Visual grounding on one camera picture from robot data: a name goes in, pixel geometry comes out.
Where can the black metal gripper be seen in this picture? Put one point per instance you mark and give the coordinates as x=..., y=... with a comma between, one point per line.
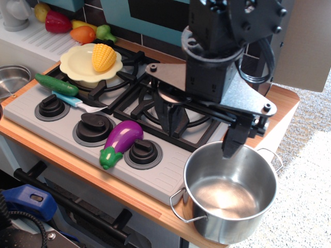
x=214, y=88

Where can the stainless steel pot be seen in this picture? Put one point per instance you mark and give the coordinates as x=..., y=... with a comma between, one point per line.
x=225, y=198

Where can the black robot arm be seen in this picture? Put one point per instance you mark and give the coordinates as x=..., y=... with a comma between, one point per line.
x=221, y=29

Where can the black right stove knob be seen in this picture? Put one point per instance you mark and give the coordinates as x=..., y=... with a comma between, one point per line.
x=143, y=154

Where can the black stove knob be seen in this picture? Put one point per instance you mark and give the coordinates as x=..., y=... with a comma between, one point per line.
x=143, y=154
x=51, y=109
x=92, y=130

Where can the black middle stove knob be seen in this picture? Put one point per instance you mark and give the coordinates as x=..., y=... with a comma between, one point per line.
x=92, y=130

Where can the grey toy stove top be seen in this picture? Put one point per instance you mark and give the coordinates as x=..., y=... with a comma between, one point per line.
x=159, y=182

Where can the black left stove knob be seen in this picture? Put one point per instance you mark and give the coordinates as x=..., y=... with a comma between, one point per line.
x=51, y=109

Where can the black right burner grate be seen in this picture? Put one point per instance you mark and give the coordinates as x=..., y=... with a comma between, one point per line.
x=193, y=130

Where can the black burner grate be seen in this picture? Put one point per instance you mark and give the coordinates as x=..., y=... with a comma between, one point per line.
x=193, y=130
x=134, y=65

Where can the purple toy eggplant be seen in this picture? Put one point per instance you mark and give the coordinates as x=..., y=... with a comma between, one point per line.
x=121, y=138

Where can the black left burner grate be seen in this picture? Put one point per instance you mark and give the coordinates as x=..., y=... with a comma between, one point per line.
x=134, y=65

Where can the yellow toy corn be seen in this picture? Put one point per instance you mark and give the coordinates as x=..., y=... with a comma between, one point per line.
x=103, y=57

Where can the green toy broccoli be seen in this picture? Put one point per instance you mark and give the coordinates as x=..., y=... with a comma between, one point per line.
x=103, y=32

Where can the pale yellow scalloped plate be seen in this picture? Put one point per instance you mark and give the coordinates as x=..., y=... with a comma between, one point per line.
x=77, y=65

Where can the orange toy carrot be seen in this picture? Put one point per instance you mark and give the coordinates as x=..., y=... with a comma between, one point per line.
x=83, y=34

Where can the green toy cucumber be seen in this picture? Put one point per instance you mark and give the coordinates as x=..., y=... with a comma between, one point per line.
x=56, y=85

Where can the yellow toy banana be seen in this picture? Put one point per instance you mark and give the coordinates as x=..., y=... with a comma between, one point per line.
x=78, y=23

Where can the red toy bell pepper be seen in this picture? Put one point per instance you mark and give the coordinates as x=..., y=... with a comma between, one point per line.
x=57, y=23

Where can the blue clamp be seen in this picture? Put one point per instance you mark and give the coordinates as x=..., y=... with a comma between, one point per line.
x=32, y=200

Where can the stainless steel sink bowl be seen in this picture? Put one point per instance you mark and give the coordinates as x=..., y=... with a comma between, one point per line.
x=13, y=78

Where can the yellow toy potato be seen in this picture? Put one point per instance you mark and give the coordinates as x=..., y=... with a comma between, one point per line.
x=41, y=10

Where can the grey toy faucet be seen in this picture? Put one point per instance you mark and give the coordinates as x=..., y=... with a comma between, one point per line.
x=15, y=14

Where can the blue handled toy knife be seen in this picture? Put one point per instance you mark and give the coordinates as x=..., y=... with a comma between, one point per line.
x=77, y=103

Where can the black oven door handle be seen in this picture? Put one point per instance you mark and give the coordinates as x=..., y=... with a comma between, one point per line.
x=114, y=229

